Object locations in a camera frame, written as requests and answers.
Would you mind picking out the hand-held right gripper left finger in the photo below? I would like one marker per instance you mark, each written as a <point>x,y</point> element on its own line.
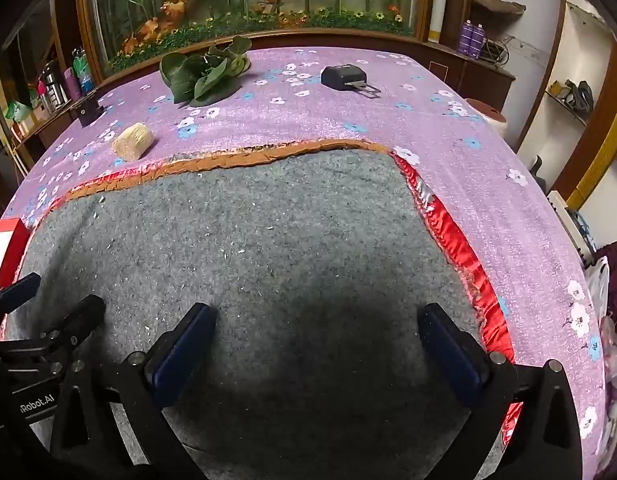
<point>184,350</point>

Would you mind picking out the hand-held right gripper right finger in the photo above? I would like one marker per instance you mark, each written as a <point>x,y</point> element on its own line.
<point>448,355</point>

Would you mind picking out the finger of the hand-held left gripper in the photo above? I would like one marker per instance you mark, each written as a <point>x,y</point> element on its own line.
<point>81,317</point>
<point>19,290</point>

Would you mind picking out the red box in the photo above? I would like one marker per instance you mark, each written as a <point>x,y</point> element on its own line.
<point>13,255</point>

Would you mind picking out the grey felt mat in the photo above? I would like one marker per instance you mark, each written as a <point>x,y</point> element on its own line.
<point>263,240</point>

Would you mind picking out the green packet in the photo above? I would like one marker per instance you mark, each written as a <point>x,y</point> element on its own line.
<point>18,111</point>

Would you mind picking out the beige corn cob piece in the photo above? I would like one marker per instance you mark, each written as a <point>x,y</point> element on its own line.
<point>132,141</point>

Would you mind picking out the dark maroon cloth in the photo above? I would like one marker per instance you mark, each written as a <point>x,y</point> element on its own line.
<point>616,275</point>

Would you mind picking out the small black box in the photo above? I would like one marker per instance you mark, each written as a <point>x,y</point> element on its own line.
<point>90,114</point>

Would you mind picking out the steel thermos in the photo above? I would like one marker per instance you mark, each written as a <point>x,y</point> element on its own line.
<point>52,82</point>

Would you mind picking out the purple bottle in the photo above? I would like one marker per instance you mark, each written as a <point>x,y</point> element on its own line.
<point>72,84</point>

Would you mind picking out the green bottle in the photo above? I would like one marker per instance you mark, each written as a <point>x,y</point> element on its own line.
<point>82,70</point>

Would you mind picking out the red white round container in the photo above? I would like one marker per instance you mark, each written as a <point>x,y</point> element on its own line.
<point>486,115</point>

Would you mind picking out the wooden shelf cabinet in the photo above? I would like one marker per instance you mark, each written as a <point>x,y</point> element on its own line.
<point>33,35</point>

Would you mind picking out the green bok choy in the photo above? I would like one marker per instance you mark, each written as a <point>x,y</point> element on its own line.
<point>203,80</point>

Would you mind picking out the black buckle with metal tongue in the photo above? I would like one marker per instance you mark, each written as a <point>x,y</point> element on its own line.
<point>338,76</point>

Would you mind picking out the purple spray can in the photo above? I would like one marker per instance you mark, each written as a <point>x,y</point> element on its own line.
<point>478,40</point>
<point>467,37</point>

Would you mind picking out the white rolled paper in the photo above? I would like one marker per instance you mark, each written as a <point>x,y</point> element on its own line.
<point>438,5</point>

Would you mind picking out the dark items on wall shelf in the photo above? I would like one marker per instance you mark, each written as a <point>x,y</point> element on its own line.
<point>578,94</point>

